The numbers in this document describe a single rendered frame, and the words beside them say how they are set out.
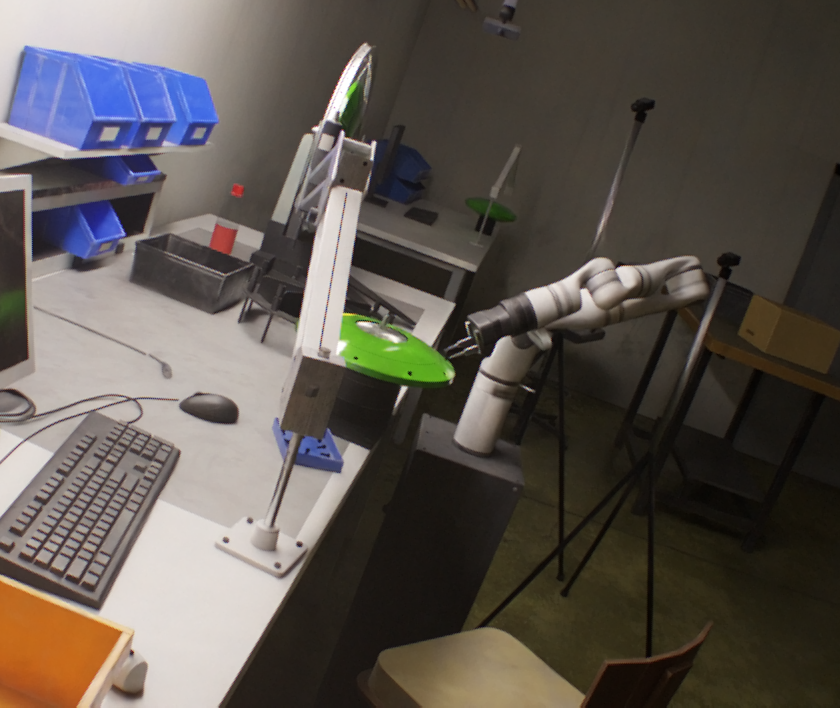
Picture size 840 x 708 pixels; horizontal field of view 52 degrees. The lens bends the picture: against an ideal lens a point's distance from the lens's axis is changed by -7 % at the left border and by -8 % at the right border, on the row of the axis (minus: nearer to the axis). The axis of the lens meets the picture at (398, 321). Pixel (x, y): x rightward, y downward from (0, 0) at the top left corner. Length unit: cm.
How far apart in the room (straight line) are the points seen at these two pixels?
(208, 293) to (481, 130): 436
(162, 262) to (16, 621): 141
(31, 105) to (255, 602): 120
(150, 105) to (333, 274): 114
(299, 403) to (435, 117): 530
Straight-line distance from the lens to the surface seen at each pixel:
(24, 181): 140
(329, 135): 186
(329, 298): 123
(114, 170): 224
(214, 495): 134
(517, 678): 176
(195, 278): 215
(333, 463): 153
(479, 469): 196
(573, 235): 634
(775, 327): 450
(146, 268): 219
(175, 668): 99
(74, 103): 192
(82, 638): 86
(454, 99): 635
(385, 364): 164
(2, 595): 87
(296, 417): 115
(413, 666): 167
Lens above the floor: 153
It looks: 13 degrees down
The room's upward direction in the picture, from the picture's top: 19 degrees clockwise
